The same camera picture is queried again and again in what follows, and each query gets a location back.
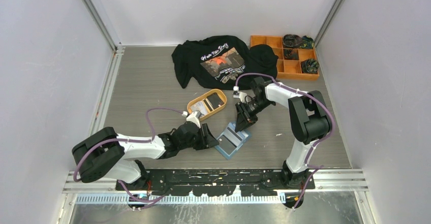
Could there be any yellow oval tray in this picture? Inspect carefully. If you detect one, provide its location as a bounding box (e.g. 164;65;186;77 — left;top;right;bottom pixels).
187;89;227;121

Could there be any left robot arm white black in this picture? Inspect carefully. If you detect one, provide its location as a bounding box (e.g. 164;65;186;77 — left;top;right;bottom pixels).
72;121;219;190

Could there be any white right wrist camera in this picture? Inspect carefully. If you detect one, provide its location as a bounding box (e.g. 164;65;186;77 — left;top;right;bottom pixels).
233;86;248;103

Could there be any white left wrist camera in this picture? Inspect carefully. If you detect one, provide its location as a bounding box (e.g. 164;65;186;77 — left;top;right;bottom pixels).
186;110;202;128

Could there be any dark sock middle compartment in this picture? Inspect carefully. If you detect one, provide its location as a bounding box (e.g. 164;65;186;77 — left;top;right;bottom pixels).
283;48;299;60

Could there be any white magnetic stripe card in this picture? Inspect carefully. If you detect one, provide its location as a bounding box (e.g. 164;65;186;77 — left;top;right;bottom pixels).
224;124;250;146

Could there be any green patterned sock lower right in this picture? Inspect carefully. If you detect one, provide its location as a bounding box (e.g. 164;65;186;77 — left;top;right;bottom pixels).
300;58;320;74

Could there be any blue leather card holder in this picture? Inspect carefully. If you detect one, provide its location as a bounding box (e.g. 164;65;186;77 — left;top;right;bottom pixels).
215;122;252;160

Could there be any orange wooden compartment tray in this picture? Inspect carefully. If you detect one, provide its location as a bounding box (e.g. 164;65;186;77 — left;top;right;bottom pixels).
250;35;320;81

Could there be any dark rolled sock top left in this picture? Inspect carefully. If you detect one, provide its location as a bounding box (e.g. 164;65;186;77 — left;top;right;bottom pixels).
282;34;303;48

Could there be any black printed t-shirt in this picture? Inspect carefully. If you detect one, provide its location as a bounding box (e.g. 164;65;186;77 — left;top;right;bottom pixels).
171;35;279;90

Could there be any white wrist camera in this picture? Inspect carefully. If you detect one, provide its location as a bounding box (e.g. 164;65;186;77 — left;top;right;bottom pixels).
233;86;248;103
186;110;202;128

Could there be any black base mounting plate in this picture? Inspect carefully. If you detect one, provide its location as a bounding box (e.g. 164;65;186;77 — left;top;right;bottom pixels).
115;169;315;197

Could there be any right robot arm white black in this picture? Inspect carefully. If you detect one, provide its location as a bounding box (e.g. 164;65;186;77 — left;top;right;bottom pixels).
233;73;334;189

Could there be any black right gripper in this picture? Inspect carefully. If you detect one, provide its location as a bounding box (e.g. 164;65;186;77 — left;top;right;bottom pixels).
235;98;274;133

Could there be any green rolled sock top right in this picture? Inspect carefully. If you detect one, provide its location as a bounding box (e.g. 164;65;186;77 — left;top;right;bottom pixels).
300;36;315;49

